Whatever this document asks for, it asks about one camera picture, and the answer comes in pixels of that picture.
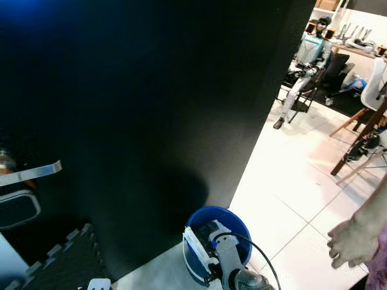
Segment bare person hand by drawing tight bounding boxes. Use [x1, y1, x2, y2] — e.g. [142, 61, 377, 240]
[327, 219, 379, 270]

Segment blue plastic bucket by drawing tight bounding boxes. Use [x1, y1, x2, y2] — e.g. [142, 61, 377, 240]
[183, 206, 252, 286]

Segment grey foam puzzle mat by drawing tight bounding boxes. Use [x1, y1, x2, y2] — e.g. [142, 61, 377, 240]
[3, 224, 109, 290]

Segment large black partition panel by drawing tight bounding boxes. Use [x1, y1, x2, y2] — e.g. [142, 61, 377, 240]
[0, 0, 318, 282]

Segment silver metal bar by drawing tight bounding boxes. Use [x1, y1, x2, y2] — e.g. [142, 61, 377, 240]
[0, 160, 63, 187]

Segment black seat white rim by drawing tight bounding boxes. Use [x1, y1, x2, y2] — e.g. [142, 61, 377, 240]
[0, 189, 42, 231]

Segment black office chair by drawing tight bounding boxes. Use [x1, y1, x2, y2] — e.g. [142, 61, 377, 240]
[278, 51, 351, 115]

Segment seated grey humanoid robot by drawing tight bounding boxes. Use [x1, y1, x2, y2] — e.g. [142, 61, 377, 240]
[272, 17, 334, 131]

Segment white chair wooden legs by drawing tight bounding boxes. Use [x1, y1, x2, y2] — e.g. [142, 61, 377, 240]
[330, 57, 387, 177]

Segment wooden desk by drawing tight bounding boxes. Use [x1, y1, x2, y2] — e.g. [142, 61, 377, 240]
[330, 36, 387, 58]

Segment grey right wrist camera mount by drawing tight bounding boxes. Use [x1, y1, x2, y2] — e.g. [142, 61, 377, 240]
[213, 236, 242, 279]

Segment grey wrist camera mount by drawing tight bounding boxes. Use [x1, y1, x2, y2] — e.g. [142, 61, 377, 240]
[213, 236, 242, 279]
[88, 278, 112, 290]

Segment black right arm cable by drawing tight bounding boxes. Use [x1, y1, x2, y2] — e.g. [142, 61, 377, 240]
[210, 233, 282, 290]

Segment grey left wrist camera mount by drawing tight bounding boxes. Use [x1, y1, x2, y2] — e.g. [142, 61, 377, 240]
[88, 278, 112, 290]

